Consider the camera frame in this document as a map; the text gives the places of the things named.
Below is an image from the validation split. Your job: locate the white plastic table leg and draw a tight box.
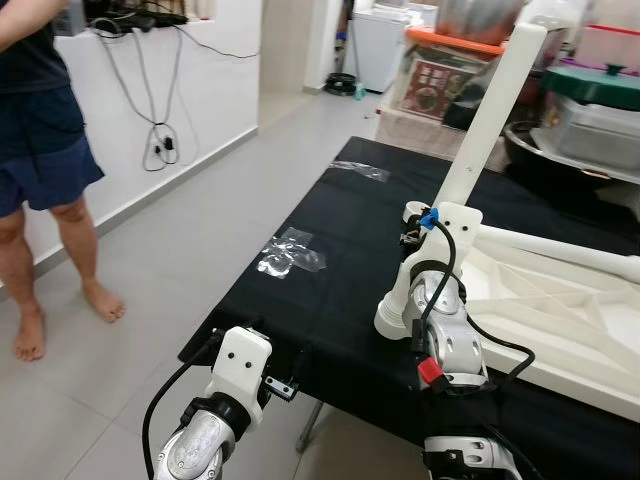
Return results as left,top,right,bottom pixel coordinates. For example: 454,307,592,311
475,225,640,283
373,22,549,346

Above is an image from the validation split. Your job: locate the white plastic children table top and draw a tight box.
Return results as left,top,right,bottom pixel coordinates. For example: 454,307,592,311
455,225,640,421

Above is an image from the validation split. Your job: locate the grey metal table leg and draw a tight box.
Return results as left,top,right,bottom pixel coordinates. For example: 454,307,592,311
295,400,326,456

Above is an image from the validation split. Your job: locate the clear tape piece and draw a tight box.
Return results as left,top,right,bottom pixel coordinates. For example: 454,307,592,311
330,160,391,183
257,228,328,281

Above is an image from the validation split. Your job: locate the beige cloth covered bench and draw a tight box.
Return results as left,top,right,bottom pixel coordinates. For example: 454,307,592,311
378,100,511,171

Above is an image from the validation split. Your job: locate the black bag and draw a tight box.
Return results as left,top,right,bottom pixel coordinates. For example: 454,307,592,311
445,55,511,131

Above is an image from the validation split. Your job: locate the red printed box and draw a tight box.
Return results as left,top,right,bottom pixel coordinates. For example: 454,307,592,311
405,55,466,116

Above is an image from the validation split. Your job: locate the black round floor device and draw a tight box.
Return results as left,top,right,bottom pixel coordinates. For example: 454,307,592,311
325,72,363,96

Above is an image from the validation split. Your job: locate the white appliance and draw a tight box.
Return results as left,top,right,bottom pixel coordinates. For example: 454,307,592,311
350,8,409,93

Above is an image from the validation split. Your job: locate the orange lid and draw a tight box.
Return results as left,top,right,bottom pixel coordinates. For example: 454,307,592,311
405,25,506,58

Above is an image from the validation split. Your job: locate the pink plastic box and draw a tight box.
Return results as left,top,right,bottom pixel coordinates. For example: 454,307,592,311
580,25,640,71

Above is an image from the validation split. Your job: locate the person in dark shorts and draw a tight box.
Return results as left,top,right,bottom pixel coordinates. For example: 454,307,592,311
0,0,126,363

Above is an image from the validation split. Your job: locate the black power strip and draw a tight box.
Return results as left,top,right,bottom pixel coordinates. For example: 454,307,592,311
85,0,191,31

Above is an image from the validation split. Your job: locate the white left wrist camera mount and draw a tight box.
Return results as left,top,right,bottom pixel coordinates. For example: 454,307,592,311
205,327,273,421

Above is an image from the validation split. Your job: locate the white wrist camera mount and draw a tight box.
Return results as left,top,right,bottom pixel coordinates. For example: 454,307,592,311
205,327,273,421
400,200,481,276

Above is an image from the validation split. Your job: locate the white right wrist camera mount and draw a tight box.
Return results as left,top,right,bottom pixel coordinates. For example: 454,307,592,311
400,200,481,276

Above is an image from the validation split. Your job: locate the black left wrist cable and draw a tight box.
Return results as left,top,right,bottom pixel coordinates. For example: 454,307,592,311
140,335,223,471

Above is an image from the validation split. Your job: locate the black wall cable with adapter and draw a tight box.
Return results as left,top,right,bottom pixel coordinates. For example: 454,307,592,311
95,15,261,171

